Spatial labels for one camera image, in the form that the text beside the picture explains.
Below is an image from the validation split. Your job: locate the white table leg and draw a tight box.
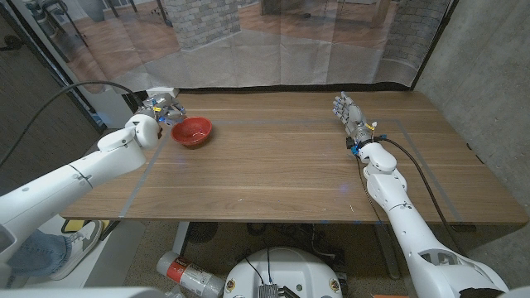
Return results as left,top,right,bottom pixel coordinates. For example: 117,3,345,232
171,221,190,256

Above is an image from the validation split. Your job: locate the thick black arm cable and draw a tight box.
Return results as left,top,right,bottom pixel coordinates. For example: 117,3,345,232
374,135,467,257
0,80,144,167

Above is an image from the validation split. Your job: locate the white grey sneaker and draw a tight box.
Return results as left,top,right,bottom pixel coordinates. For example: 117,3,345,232
49,219,104,281

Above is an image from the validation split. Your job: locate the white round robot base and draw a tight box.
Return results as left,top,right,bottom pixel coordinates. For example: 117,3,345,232
223,247,344,298

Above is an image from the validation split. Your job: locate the grey table leg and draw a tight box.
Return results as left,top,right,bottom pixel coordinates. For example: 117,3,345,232
374,223,402,281

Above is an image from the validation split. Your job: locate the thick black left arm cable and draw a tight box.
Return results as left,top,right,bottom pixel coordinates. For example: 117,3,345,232
0,80,144,167

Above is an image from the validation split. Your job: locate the printed room backdrop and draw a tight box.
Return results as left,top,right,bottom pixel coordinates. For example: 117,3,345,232
7,0,452,95

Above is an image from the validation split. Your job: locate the black backdrop frame pole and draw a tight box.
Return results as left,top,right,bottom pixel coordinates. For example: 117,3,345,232
412,0,460,90
0,0,107,133

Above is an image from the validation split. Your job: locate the person's leg in jeans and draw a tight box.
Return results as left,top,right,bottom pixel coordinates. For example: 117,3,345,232
6,229,75,277

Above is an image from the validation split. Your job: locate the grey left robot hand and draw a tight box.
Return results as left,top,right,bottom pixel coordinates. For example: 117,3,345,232
138,93,188,126

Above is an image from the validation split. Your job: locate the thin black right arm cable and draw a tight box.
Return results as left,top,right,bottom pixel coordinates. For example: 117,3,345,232
354,156,386,227

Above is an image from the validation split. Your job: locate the red bowl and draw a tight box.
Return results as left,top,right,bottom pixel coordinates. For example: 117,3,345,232
170,116,214,148

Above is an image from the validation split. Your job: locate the white red cylinder canister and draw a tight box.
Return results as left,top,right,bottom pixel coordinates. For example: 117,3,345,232
156,250,227,298

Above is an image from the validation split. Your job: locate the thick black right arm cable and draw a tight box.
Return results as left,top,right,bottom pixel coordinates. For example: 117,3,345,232
374,135,467,257

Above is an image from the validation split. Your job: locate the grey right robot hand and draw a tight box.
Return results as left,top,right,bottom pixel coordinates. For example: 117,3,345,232
331,91,374,150

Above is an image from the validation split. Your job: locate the black round floor object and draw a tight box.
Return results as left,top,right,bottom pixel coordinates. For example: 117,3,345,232
185,222,219,245

